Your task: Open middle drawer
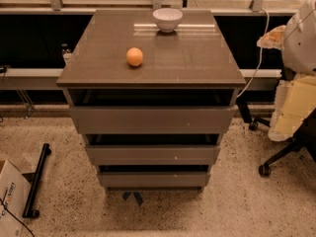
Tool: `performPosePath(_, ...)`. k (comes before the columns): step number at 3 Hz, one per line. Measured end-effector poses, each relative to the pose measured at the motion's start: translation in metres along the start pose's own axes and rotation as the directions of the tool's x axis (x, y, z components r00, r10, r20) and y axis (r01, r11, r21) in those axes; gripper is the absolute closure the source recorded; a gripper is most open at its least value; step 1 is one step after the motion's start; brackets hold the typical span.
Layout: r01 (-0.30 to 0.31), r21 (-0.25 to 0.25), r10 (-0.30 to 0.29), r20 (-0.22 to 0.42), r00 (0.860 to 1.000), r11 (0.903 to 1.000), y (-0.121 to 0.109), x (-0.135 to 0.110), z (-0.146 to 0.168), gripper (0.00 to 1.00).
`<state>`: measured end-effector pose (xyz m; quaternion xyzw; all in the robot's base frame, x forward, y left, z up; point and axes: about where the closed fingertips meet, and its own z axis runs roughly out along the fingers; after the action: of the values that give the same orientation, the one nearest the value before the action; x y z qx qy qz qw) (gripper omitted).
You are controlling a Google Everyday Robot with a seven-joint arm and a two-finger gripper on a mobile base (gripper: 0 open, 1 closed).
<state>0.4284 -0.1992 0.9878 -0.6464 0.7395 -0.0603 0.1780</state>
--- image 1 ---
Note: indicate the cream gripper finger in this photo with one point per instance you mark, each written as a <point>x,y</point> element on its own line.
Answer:
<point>272,39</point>

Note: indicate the grey drawer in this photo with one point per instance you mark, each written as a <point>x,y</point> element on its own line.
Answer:
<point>127,180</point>
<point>152,155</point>
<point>102,120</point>

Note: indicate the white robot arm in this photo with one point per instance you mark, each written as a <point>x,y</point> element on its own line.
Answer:
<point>295,99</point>

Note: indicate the grey top drawer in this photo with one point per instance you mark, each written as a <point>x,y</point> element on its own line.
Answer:
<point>102,120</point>

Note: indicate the grey drawer cabinet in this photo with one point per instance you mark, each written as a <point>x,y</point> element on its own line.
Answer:
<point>191,67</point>

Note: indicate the grey bottom drawer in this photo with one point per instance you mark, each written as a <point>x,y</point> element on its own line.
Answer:
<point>127,180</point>

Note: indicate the white ceramic bowl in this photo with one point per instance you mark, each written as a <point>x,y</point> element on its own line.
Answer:
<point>167,19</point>

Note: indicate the orange fruit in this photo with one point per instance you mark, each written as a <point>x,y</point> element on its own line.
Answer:
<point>134,56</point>

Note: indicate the black metal stand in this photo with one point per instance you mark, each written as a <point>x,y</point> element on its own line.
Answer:
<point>34,179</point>

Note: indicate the cardboard box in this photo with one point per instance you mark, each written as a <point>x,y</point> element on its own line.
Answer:
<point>14,190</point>

